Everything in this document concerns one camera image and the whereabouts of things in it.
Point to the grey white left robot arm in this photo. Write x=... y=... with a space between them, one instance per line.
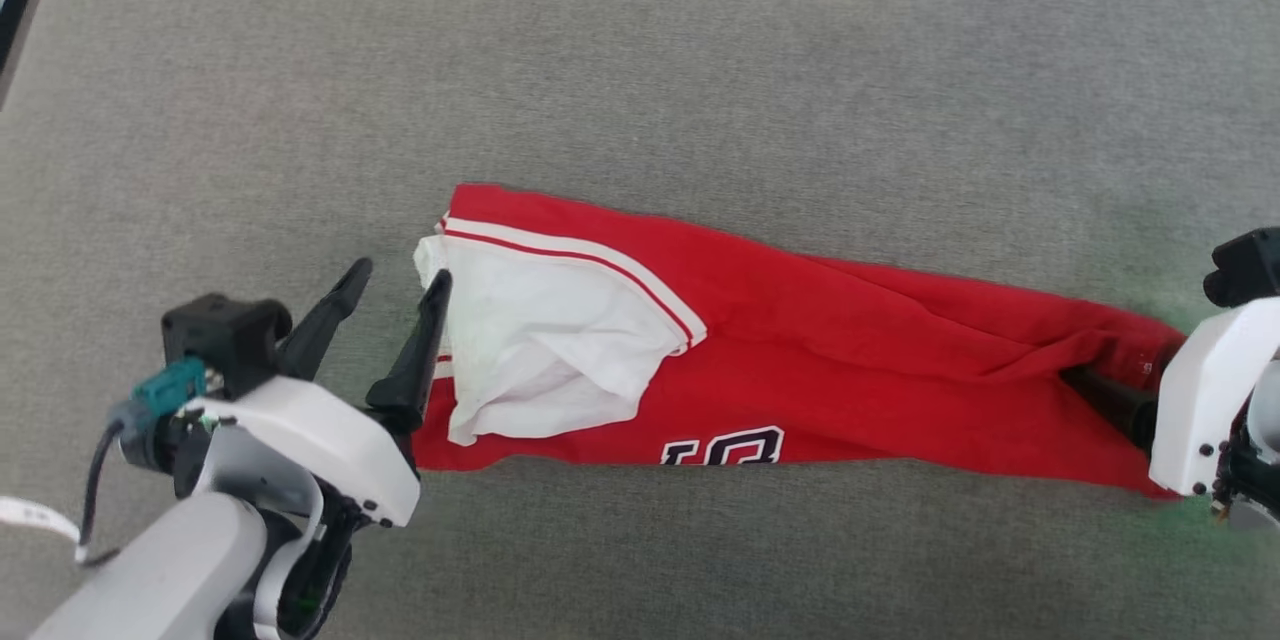
x=170 y=570

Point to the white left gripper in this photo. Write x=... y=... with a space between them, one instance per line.
x=320 y=430

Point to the red and white jersey shirt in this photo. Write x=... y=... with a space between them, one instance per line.
x=800 y=360

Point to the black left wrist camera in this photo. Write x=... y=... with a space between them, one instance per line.
x=225 y=335

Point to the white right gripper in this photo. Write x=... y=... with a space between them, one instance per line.
x=1205 y=400

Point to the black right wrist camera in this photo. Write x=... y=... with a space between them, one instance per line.
x=1250 y=265

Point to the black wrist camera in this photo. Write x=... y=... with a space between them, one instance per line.
x=1250 y=265
x=225 y=335

